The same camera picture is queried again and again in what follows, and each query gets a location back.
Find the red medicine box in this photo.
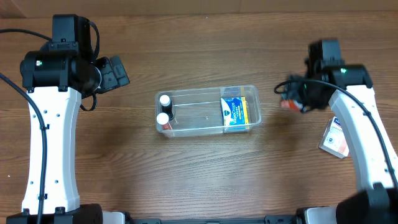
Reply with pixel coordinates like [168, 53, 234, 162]
[280, 100, 303, 111]

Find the white Hansaplast plaster box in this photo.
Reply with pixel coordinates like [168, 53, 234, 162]
[318, 116, 349, 159]

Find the black bottle white cap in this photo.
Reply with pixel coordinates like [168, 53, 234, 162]
[159, 95, 175, 121]

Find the orange tube white cap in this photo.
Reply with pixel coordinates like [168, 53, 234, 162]
[156, 113, 172, 130]

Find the blue VapoDrops box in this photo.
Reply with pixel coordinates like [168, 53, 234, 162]
[220, 96, 249, 126]

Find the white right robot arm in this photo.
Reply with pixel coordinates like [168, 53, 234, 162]
[280, 65, 397, 224]

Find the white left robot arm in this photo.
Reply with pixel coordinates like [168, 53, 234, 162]
[6, 50, 131, 223]

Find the clear plastic container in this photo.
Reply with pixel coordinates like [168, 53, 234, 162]
[155, 85, 262, 138]

